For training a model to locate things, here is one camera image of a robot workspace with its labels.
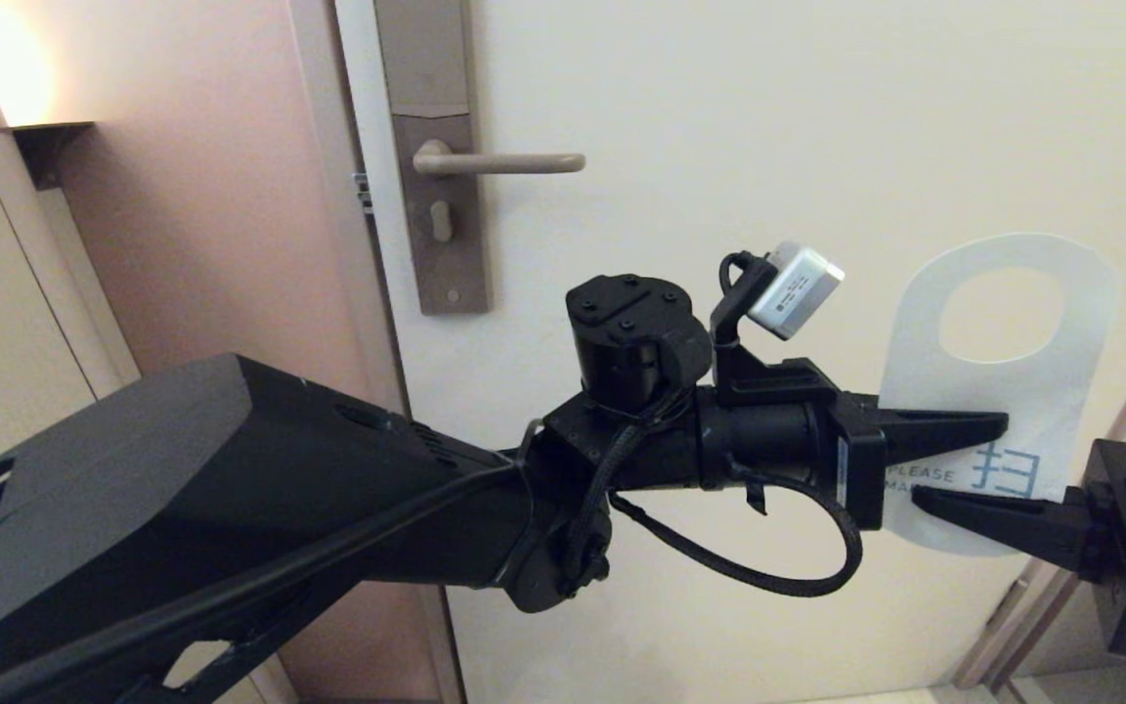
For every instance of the brown metal lock plate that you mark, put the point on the brown metal lock plate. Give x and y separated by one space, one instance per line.
426 59

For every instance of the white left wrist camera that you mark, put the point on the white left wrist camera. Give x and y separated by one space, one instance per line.
798 288

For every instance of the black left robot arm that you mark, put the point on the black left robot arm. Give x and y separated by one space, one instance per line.
231 489

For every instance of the dark wall lamp bracket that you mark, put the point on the dark wall lamp bracket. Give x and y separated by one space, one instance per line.
50 147

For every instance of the beige door frame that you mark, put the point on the beige door frame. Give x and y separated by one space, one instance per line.
338 196

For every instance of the white room door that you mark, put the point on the white room door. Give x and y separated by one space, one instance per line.
768 117

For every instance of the white door hanger sign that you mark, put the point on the white door hanger sign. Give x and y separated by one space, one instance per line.
1042 401

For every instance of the small pale oblong object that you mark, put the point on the small pale oblong object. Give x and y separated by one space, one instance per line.
441 223

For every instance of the small metal frame hinge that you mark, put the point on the small metal frame hinge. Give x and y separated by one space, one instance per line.
1010 601

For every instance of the metal door latch plate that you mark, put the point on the metal door latch plate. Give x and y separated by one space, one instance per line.
362 193

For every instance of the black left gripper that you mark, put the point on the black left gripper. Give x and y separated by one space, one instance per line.
778 430

